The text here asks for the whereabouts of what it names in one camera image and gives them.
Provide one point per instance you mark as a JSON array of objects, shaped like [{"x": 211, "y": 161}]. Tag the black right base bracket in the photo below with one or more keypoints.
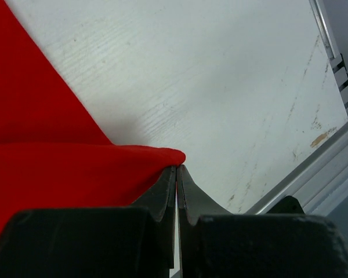
[{"x": 287, "y": 205}]

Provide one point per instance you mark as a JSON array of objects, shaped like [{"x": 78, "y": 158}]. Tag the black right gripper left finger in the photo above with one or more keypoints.
[{"x": 133, "y": 241}]

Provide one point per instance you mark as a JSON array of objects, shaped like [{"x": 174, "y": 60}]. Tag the bright red t shirt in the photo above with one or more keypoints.
[{"x": 52, "y": 153}]

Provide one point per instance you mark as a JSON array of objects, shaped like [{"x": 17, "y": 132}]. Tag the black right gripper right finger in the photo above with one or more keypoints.
[{"x": 217, "y": 243}]

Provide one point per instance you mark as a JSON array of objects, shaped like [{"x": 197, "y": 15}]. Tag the aluminium mounting rail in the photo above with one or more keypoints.
[{"x": 320, "y": 183}]

